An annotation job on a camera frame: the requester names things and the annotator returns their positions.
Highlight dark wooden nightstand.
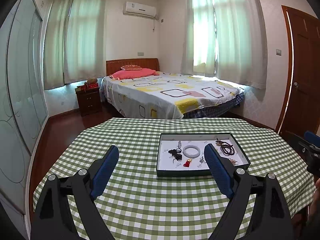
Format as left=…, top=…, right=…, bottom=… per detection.
left=75, top=87, right=102, bottom=116

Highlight right human hand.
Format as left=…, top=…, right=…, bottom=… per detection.
left=307, top=179, right=320, bottom=230

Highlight pink pillow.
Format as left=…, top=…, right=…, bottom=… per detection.
left=109, top=68, right=159, bottom=80

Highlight red patterned cushion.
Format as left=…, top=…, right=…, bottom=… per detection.
left=120, top=64, right=143, bottom=71

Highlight brown wooden door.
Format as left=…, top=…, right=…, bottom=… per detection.
left=276, top=5, right=319, bottom=142

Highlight green checkered tablecloth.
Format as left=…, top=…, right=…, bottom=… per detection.
left=31, top=118, right=316, bottom=239

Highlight right white curtain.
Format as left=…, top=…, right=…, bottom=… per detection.
left=181, top=0, right=267, bottom=89

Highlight small red tassel charm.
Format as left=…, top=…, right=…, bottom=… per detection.
left=183, top=158, right=193, bottom=167

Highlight red boxes on nightstand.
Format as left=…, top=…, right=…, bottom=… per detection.
left=75, top=79, right=99, bottom=92

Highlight white air conditioner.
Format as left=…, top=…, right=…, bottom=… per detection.
left=123, top=2, right=157, bottom=18

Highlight bed with patterned sheet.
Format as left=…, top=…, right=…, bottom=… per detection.
left=102, top=73, right=245, bottom=120

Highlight left white curtain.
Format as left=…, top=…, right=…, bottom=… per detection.
left=43, top=0, right=107, bottom=90

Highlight white curtain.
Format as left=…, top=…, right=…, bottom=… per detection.
left=181, top=0, right=267, bottom=89
left=43, top=0, right=107, bottom=90

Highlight green white jewelry tray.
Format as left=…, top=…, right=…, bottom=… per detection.
left=156, top=133, right=251, bottom=177

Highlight black cord bracelet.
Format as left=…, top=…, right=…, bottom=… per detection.
left=167, top=147, right=183, bottom=165

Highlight glass sliding wardrobe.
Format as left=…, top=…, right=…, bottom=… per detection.
left=1, top=0, right=48, bottom=213

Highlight white jade bangle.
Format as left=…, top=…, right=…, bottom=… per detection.
left=182, top=145, right=201, bottom=159

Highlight wooden headboard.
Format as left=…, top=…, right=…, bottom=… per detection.
left=106, top=58, right=159, bottom=76

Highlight dark red bead necklace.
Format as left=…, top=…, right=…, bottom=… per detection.
left=215, top=138, right=235, bottom=157

